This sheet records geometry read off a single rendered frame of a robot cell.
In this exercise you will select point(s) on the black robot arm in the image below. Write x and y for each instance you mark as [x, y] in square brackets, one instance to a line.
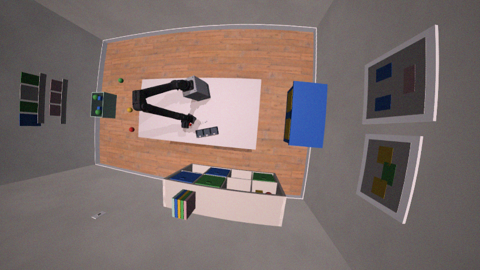
[140, 104]

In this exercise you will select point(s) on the dark grey open-top bin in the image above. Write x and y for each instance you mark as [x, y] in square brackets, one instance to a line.
[207, 132]

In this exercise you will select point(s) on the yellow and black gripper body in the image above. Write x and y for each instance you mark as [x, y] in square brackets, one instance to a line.
[192, 118]

